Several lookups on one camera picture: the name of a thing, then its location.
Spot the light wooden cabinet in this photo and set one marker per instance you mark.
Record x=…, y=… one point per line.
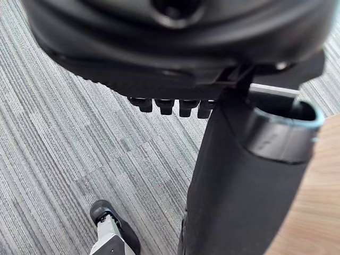
x=314, y=191

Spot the dark robot foot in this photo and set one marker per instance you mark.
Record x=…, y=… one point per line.
x=125, y=231

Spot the silver robot leg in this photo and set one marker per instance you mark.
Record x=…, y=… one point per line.
x=105, y=239

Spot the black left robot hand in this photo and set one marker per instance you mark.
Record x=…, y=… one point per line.
x=164, y=47

